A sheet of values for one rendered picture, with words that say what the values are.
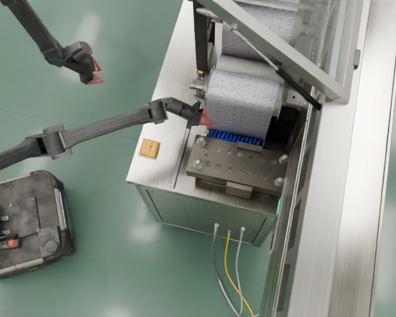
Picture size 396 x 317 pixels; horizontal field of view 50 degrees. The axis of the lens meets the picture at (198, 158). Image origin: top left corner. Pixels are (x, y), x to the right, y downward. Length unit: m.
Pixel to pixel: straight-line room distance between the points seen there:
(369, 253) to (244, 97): 0.64
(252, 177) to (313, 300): 0.78
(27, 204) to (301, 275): 1.93
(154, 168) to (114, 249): 0.99
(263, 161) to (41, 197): 1.42
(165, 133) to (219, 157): 0.31
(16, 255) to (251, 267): 1.33
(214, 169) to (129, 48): 1.75
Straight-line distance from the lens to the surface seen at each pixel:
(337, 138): 1.06
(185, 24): 2.15
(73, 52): 1.70
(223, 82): 1.49
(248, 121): 1.58
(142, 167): 1.82
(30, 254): 2.57
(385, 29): 1.55
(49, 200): 2.60
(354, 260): 1.22
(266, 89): 1.48
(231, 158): 1.67
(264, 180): 1.65
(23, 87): 3.27
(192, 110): 1.62
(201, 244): 2.63
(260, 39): 0.94
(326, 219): 0.99
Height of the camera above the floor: 2.59
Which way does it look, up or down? 69 degrees down
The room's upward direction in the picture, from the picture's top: 5 degrees counter-clockwise
